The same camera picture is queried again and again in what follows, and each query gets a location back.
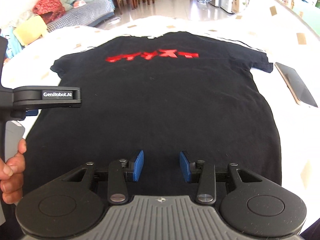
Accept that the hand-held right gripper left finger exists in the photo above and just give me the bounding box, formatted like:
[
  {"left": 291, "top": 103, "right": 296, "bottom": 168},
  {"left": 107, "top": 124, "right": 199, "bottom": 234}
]
[{"left": 62, "top": 150, "right": 145, "bottom": 204}]

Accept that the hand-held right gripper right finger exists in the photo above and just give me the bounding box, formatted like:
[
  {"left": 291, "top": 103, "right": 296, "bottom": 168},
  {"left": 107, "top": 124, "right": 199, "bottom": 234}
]
[{"left": 179, "top": 151, "right": 264, "bottom": 204}]

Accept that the black t-shirt with red print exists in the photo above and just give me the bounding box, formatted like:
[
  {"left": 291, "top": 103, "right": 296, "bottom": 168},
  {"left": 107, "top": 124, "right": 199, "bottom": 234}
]
[{"left": 25, "top": 31, "right": 283, "bottom": 201}]

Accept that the person's left hand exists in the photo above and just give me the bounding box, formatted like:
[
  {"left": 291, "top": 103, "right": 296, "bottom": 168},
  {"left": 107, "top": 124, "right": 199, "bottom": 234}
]
[{"left": 0, "top": 139, "right": 27, "bottom": 203}]

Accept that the blue printed cloth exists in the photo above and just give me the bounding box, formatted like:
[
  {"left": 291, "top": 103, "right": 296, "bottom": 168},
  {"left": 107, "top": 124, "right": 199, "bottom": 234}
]
[{"left": 0, "top": 27, "right": 18, "bottom": 58}]

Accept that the yellow plastic chair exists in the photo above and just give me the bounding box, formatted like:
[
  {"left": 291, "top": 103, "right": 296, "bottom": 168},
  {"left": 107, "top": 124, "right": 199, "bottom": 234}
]
[{"left": 12, "top": 16, "right": 49, "bottom": 47}]

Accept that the red patterned cloth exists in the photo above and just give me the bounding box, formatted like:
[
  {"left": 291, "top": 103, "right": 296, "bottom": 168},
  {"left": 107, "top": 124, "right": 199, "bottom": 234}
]
[{"left": 32, "top": 0, "right": 67, "bottom": 24}]

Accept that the houndstooth sofa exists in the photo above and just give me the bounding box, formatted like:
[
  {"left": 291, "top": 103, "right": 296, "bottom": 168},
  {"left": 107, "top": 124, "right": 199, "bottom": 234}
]
[{"left": 46, "top": 0, "right": 116, "bottom": 33}]

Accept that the smartphone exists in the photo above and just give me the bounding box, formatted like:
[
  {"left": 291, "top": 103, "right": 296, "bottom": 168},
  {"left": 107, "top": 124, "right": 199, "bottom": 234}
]
[{"left": 274, "top": 62, "right": 319, "bottom": 108}]

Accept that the cardboard box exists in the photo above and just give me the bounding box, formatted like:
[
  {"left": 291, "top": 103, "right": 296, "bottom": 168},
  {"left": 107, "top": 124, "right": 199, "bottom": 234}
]
[{"left": 231, "top": 0, "right": 248, "bottom": 14}]

